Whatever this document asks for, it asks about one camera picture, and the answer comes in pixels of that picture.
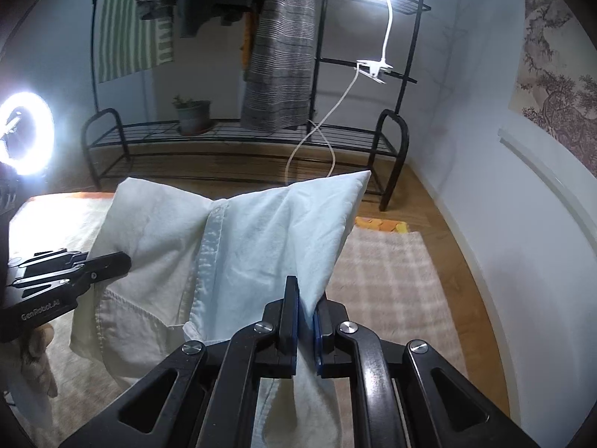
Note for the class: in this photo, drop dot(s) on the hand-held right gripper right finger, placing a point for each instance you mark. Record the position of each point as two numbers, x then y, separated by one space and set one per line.
322 331

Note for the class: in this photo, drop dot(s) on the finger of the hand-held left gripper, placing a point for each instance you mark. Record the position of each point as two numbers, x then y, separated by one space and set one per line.
70 282
109 261

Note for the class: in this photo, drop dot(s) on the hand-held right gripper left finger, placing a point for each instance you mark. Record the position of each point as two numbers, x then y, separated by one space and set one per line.
287 322

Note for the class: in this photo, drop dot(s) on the white shirt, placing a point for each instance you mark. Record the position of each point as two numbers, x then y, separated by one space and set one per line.
163 242

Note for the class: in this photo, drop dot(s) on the black metal clothes rack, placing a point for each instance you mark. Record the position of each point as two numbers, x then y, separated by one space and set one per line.
280 133

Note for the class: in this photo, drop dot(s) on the person's left hand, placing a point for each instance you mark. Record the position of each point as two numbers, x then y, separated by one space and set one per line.
37 350

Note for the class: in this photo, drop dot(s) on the beige checked bed cover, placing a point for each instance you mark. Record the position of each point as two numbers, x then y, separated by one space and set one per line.
387 266

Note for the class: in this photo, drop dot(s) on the small potted plant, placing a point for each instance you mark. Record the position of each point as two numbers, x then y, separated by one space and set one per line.
193 119

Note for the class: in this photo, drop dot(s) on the grey plaid coat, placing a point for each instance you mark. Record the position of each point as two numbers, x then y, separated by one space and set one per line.
280 65

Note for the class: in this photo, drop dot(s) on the orange garment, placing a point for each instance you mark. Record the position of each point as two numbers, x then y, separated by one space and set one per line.
247 42

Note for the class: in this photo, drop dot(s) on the dark hanging jackets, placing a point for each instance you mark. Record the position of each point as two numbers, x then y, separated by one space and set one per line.
191 9

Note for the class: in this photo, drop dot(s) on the green striped wall cloth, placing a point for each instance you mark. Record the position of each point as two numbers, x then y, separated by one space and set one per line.
121 32

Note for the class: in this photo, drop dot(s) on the landscape wall poster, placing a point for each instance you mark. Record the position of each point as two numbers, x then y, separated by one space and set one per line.
559 93

